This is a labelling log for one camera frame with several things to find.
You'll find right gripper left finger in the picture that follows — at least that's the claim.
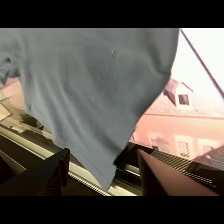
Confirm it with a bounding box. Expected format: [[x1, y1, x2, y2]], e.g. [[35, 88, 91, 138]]
[[0, 147, 71, 197]]

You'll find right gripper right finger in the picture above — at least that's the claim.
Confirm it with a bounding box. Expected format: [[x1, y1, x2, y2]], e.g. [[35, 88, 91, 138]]
[[137, 148, 219, 197]]

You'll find grey-blue T-shirt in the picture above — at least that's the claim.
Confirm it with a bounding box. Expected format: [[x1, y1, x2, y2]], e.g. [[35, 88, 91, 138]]
[[0, 27, 180, 192]]

